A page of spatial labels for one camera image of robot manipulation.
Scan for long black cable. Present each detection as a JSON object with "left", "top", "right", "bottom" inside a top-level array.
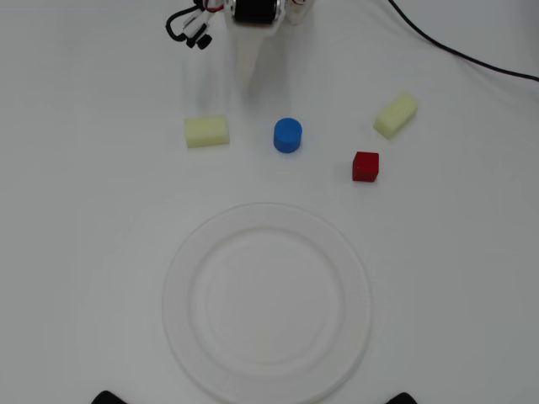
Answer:
[{"left": 386, "top": 0, "right": 539, "bottom": 82}]

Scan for pale yellow foam block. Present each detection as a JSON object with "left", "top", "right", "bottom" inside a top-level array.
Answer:
[
  {"left": 184, "top": 114, "right": 231, "bottom": 149},
  {"left": 372, "top": 91, "right": 420, "bottom": 140}
]

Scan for blue cylinder block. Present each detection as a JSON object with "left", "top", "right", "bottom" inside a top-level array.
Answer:
[{"left": 273, "top": 117, "right": 304, "bottom": 155}]

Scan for red cube block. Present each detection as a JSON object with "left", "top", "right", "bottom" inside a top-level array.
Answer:
[{"left": 351, "top": 151, "right": 380, "bottom": 183}]

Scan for black camera cable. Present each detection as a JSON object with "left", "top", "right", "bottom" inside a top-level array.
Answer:
[{"left": 164, "top": 5, "right": 200, "bottom": 43}]

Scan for black stand foot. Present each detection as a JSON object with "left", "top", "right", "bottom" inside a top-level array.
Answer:
[
  {"left": 90, "top": 390, "right": 128, "bottom": 404},
  {"left": 386, "top": 391, "right": 424, "bottom": 404}
]

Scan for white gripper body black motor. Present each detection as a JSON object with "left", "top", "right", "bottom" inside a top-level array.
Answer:
[{"left": 222, "top": 0, "right": 284, "bottom": 35}]

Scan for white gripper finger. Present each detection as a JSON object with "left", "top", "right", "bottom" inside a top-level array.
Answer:
[{"left": 229, "top": 28, "right": 279, "bottom": 103}]

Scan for white round dish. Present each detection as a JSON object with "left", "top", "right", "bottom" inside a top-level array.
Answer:
[{"left": 161, "top": 201, "right": 374, "bottom": 404}]

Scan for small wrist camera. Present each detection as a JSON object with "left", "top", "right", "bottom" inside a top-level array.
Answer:
[{"left": 182, "top": 10, "right": 214, "bottom": 51}]

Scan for red white servo wire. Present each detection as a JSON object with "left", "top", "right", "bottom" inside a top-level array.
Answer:
[{"left": 195, "top": 0, "right": 229, "bottom": 14}]

